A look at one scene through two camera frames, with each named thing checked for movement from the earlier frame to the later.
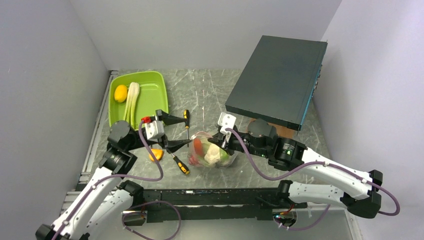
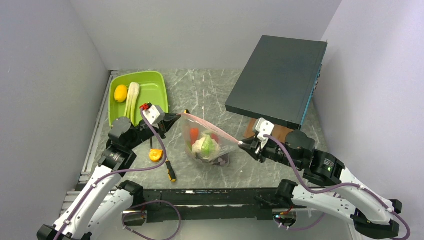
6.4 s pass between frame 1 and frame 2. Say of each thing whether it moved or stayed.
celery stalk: stayed
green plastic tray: stayed
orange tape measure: stayed
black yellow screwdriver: moved
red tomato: moved
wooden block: stayed
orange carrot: moved
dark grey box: stayed
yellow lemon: stayed
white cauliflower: moved
